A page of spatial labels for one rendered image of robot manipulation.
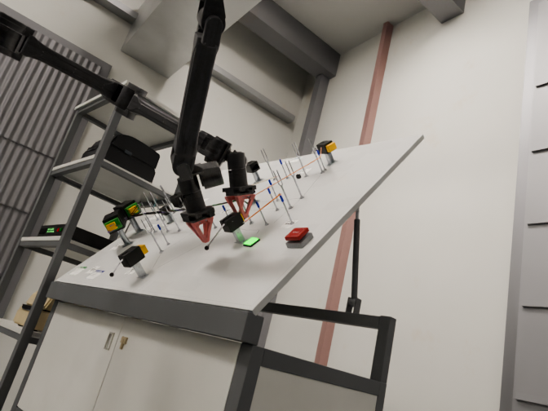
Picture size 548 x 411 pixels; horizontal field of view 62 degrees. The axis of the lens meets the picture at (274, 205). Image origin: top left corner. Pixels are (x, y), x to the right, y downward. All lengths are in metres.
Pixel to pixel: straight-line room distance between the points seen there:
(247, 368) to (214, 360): 0.12
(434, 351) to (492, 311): 0.41
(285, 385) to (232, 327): 0.21
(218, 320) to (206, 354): 0.11
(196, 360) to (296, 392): 0.26
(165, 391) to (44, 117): 2.93
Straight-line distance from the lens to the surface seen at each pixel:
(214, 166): 1.29
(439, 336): 2.95
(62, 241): 2.12
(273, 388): 1.14
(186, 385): 1.21
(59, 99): 3.96
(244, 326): 1.04
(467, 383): 2.82
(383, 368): 1.51
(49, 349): 1.96
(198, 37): 1.15
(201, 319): 1.15
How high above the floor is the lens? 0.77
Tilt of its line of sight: 19 degrees up
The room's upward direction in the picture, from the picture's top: 15 degrees clockwise
